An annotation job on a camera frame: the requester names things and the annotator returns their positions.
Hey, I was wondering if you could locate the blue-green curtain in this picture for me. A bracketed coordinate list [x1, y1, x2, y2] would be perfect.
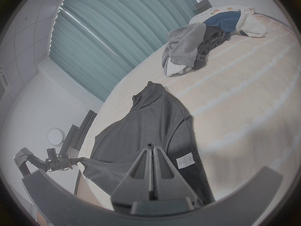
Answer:
[57, 0, 201, 70]
[48, 8, 132, 103]

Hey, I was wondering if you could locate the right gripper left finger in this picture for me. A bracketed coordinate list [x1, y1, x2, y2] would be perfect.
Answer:
[111, 144, 153, 208]

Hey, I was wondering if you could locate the white printed pillow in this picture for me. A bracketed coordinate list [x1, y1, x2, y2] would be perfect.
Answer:
[189, 5, 255, 25]

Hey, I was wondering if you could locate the grey bedside table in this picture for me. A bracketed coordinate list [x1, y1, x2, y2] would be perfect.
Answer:
[194, 0, 210, 13]

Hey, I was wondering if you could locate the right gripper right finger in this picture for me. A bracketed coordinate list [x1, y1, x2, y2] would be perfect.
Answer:
[152, 146, 197, 204]

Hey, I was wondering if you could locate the bed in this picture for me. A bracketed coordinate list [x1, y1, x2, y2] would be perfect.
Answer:
[74, 0, 300, 209]

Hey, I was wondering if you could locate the white ceiling air vent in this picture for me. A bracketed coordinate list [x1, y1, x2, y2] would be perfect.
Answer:
[0, 66, 11, 101]

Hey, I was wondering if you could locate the pile of clothes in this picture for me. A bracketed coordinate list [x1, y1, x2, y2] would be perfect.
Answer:
[161, 7, 269, 78]

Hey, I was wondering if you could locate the black T-shirt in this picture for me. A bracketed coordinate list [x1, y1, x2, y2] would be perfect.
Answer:
[81, 81, 216, 207]

